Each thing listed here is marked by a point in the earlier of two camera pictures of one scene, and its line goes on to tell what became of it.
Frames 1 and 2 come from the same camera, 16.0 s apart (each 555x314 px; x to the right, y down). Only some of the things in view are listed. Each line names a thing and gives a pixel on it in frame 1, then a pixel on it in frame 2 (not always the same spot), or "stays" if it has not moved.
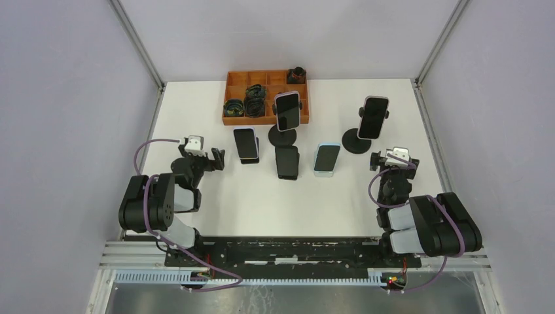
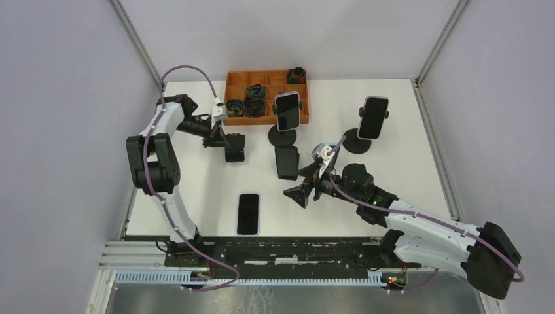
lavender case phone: (246, 142) -> (248, 214)
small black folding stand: (252, 160) -> (235, 152)
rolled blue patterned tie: (233, 107) stays
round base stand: (282, 138) stays
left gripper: (218, 163) -> (216, 137)
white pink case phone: (287, 110) stays
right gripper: (377, 160) -> (313, 172)
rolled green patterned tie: (255, 92) stays
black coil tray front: (254, 106) stays
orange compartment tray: (275, 82) stays
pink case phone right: (374, 114) stays
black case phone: (286, 159) stays
